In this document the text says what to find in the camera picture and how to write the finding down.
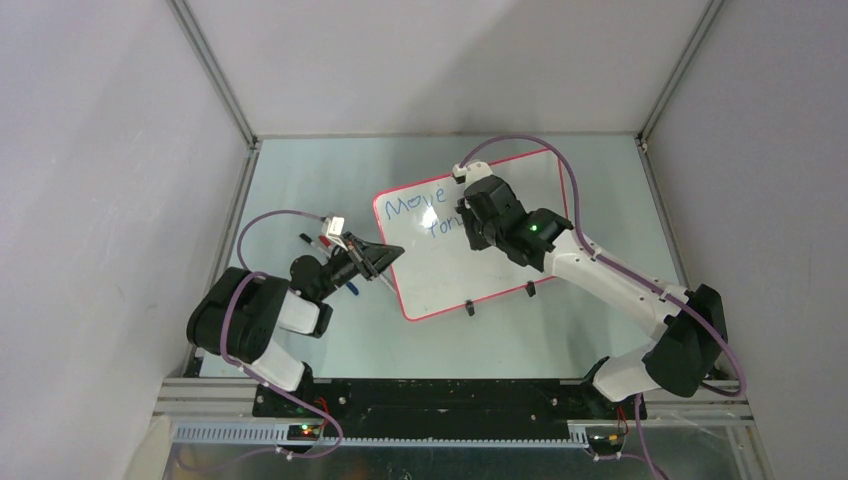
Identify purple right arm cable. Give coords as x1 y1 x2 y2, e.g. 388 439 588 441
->
458 135 749 480

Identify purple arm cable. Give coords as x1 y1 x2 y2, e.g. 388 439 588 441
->
458 135 749 480
175 209 347 475

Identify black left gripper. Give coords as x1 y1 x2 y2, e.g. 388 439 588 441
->
315 231 402 300

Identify black cap marker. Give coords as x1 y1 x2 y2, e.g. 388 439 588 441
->
299 233 330 258

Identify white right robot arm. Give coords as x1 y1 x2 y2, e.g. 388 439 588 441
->
456 175 726 418

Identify aluminium frame profile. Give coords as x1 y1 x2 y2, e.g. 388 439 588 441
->
154 378 753 451

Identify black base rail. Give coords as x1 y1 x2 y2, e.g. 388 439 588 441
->
254 377 647 442

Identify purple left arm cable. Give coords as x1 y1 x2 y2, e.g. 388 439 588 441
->
175 209 347 475

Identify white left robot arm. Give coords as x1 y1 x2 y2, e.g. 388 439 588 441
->
186 232 405 417

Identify pink framed whiteboard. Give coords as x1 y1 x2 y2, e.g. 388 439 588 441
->
372 149 567 321

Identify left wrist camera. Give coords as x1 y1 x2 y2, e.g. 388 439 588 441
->
321 215 347 249

